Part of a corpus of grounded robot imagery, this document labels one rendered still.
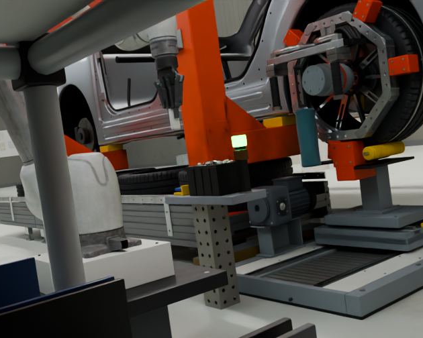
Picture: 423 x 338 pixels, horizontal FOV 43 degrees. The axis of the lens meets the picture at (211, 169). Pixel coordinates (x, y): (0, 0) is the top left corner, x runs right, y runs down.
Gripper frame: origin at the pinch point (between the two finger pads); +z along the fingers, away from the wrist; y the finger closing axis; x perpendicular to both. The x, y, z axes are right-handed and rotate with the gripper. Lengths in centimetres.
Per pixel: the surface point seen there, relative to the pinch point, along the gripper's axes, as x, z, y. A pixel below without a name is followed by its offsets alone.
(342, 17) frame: 91, -36, 13
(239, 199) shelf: 22.6, 30.5, 2.8
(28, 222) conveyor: 95, 52, -315
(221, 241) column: 30, 48, -16
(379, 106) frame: 90, 4, 25
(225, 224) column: 33, 41, -16
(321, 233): 97, 59, -16
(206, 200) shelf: 20.9, 30.2, -12.3
